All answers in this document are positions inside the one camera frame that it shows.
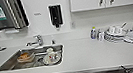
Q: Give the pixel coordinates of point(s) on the stack of white plates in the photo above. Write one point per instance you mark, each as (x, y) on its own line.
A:
(112, 39)

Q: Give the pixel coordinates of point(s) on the white cup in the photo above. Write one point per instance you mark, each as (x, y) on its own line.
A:
(114, 30)

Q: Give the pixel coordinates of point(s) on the small white bottle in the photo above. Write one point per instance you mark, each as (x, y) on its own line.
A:
(100, 35)

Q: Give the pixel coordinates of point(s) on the blue dish soap bottle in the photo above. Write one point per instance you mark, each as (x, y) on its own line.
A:
(93, 34)

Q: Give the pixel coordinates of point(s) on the white mug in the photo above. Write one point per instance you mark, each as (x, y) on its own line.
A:
(50, 53)

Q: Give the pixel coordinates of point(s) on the small chrome sink knob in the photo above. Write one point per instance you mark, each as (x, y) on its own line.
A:
(53, 41)

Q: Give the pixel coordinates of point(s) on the white saucer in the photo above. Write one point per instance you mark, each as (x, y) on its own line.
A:
(45, 61)

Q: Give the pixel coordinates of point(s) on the round sink drain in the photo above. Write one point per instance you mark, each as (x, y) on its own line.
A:
(40, 60)

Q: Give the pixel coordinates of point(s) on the black soap dispenser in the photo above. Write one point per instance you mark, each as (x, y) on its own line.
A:
(55, 16)

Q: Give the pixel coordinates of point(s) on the chrome faucet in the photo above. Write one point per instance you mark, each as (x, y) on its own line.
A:
(38, 40)

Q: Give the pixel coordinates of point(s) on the stainless steel sink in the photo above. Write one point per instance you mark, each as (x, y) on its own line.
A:
(7, 65)

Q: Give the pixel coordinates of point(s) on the steel paper towel dispenser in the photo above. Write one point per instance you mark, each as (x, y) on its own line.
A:
(11, 13)

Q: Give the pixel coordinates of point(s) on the small wall label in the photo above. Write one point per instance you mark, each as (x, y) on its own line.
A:
(37, 14)

